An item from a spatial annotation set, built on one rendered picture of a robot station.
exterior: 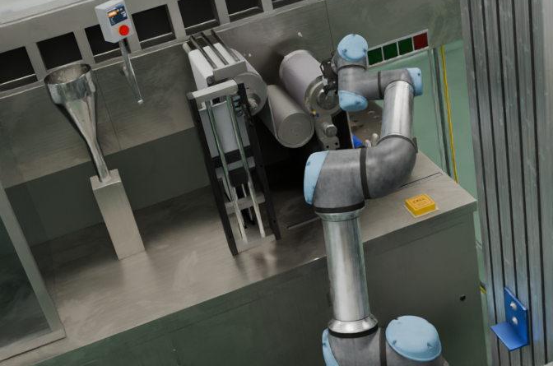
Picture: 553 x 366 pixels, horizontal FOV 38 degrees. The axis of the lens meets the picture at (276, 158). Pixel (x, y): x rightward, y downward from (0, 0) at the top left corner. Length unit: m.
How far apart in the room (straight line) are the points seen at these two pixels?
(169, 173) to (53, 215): 0.41
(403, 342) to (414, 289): 0.80
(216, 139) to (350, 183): 0.63
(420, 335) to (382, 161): 0.41
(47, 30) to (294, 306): 1.13
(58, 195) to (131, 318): 0.61
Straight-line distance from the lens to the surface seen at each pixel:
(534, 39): 1.20
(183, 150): 2.77
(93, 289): 2.52
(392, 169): 1.74
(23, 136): 2.67
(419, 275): 2.59
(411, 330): 1.86
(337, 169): 1.74
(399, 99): 1.97
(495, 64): 1.32
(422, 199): 2.49
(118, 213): 2.52
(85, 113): 2.36
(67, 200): 2.78
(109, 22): 2.23
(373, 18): 2.82
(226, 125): 2.28
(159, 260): 2.54
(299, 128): 2.47
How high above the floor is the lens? 2.30
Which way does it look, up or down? 29 degrees down
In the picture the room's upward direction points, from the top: 13 degrees counter-clockwise
